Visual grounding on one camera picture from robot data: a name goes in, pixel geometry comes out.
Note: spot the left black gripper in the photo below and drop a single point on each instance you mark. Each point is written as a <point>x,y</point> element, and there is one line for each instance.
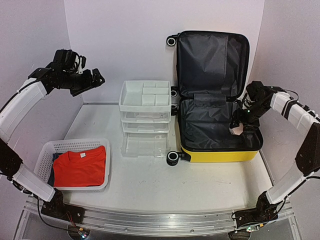
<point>89,83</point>

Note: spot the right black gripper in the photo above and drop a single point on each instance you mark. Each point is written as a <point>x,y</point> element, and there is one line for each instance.
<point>237,118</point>

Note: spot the pink card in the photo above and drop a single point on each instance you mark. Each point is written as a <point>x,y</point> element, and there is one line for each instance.
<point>237,130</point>

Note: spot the yellow Pikachu hard-shell suitcase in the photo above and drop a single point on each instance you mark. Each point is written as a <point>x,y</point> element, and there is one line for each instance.
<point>211,70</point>

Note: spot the white plastic drawer organizer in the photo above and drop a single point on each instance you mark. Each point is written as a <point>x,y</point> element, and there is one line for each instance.
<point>145,108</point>

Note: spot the orange garment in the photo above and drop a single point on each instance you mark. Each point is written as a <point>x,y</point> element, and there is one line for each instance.
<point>80,169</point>

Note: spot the white perforated plastic basket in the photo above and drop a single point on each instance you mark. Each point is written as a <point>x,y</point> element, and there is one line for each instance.
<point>51,151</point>

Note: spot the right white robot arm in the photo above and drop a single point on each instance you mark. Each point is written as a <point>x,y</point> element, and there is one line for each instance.
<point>304,157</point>

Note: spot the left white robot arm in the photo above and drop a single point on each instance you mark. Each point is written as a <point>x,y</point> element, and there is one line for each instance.
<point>66,71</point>

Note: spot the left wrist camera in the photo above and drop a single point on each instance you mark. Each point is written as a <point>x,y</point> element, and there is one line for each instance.
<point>80,62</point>

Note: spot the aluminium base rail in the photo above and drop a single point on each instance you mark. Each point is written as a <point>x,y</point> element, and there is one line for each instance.
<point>34,223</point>

